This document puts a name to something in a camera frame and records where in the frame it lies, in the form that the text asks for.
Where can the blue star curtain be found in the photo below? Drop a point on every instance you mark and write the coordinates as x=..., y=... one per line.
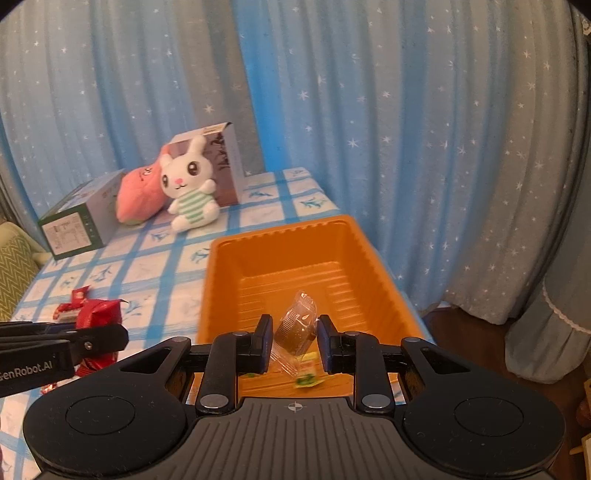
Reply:
x=392, y=115

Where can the small red snack packet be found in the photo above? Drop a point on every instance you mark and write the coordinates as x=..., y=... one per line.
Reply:
x=79, y=295

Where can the green cardboard box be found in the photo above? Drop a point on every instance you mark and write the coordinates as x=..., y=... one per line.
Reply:
x=76, y=217

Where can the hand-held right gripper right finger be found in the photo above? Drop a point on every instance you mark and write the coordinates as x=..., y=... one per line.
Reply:
x=324, y=344

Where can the red white snack packet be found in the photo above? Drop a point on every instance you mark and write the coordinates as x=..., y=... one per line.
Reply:
x=65, y=313

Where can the green zigzag cushion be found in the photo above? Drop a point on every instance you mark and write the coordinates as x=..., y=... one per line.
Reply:
x=18, y=272

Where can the grey lace-trimmed cloth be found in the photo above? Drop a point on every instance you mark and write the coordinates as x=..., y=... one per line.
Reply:
x=549, y=323

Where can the orange plastic tray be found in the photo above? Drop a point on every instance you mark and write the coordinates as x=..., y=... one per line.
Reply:
x=277, y=258

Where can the white bunny plush toy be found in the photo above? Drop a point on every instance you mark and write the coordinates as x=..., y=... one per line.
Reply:
x=187, y=184

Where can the yellow green snack packet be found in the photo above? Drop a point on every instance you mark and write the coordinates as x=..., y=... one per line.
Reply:
x=308, y=371

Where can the clear dark snack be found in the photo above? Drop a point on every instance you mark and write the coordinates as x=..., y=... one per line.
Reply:
x=295, y=330

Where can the grey white cardboard box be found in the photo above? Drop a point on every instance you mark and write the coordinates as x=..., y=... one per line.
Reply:
x=228, y=161

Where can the pink plush toy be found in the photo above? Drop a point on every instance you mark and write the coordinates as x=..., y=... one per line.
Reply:
x=138, y=196

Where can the blue checked tablecloth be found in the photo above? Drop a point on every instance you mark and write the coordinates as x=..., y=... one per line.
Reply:
x=152, y=277

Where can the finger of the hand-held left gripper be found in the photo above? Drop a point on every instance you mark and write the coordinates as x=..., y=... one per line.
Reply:
x=27, y=326
x=99, y=341

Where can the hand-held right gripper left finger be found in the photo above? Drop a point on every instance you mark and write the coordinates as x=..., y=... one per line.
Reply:
x=264, y=344

